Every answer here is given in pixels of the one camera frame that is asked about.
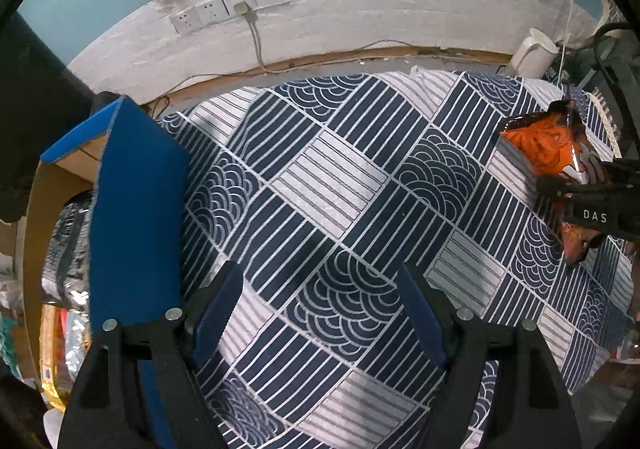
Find orange brown chip bag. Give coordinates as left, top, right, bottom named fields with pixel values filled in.
left=499, top=100, right=610, bottom=267

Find silver foil snack packet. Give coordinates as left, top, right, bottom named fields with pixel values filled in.
left=64, top=310, right=91, bottom=381

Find small black snack packet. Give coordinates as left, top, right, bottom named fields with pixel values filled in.
left=40, top=190, right=93, bottom=311

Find gold wafer bar wrapper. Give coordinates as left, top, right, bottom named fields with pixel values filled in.
left=39, top=304, right=70, bottom=412

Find blue cardboard box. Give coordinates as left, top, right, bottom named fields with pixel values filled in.
left=22, top=96, right=191, bottom=449

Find white electric kettle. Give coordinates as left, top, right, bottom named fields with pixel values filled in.
left=504, top=27, right=560, bottom=79

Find navy patterned tablecloth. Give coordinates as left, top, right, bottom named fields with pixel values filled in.
left=160, top=68, right=632, bottom=448

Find black office chair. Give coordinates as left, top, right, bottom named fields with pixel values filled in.
left=0, top=13, right=118, bottom=222

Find white hanging cord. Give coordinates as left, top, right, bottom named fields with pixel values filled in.
left=555, top=0, right=583, bottom=85

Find grey power cable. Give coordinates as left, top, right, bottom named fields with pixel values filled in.
left=234, top=2, right=302, bottom=76

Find white wall socket strip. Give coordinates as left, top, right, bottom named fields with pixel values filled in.
left=169, top=0, right=290, bottom=35

